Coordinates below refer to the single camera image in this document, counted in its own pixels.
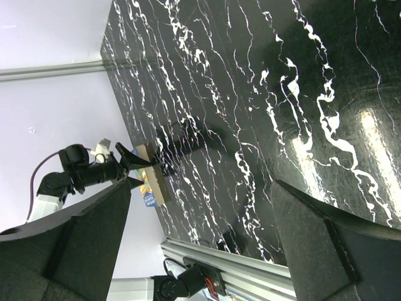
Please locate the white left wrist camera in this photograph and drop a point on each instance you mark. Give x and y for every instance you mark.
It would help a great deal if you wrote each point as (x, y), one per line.
(101, 151)

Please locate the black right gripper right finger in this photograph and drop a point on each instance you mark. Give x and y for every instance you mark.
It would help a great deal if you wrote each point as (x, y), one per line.
(332, 254)

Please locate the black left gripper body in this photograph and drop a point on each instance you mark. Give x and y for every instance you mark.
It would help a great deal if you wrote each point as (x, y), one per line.
(110, 170)

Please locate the blue 91-storey treehouse book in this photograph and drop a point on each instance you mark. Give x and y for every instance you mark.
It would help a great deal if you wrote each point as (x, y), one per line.
(154, 188)

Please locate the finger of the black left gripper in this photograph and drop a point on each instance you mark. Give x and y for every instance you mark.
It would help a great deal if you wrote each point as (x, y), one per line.
(134, 183)
(130, 161)

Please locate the aluminium mounting rail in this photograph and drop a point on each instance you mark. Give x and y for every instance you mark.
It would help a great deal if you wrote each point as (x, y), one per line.
(242, 276)

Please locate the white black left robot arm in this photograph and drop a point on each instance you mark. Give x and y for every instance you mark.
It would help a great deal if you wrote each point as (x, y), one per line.
(82, 168)

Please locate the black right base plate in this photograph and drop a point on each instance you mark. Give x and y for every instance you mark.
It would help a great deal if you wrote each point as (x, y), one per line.
(199, 275)

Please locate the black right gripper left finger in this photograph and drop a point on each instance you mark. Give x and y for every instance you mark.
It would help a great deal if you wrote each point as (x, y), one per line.
(68, 255)

